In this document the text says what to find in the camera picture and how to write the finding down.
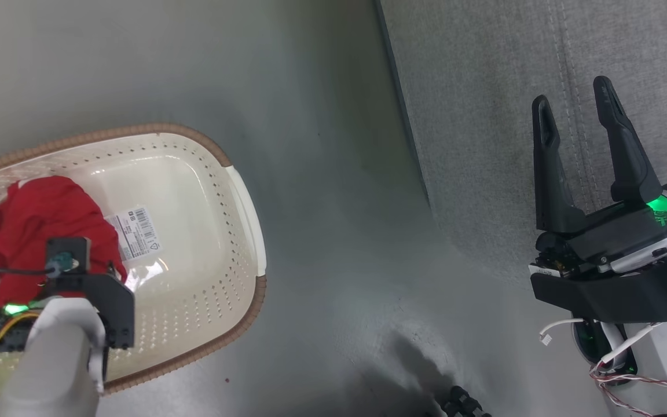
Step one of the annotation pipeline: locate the red white twisted wire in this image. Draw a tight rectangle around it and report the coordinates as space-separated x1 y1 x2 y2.
588 359 667 417

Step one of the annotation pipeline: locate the red cloth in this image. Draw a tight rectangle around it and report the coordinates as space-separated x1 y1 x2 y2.
0 175 129 308

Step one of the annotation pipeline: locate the yellow wire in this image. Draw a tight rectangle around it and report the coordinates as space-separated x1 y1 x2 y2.
0 312 42 343

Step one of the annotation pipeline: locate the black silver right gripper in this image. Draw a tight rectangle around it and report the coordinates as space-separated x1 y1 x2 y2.
532 75 667 276

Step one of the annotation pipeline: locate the grey fabric sofa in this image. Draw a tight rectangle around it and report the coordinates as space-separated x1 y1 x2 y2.
375 0 667 325

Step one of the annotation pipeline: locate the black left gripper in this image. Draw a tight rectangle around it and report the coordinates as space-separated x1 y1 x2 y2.
50 272 135 350

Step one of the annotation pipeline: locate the cream perforated laundry basket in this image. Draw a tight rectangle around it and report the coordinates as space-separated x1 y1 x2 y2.
0 123 267 406

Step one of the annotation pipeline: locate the thin black camera cable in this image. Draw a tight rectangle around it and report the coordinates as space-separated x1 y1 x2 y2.
0 264 59 276

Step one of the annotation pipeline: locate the white cable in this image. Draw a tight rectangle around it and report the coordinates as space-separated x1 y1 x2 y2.
539 317 586 346
597 323 665 372

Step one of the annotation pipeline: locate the white barcode label sticker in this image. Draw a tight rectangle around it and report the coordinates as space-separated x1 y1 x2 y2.
105 207 162 261

